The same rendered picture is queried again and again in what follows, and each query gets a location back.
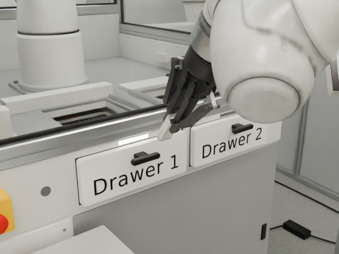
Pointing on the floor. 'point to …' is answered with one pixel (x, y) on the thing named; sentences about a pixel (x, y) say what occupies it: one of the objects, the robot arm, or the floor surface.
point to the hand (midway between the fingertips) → (169, 127)
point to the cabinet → (179, 212)
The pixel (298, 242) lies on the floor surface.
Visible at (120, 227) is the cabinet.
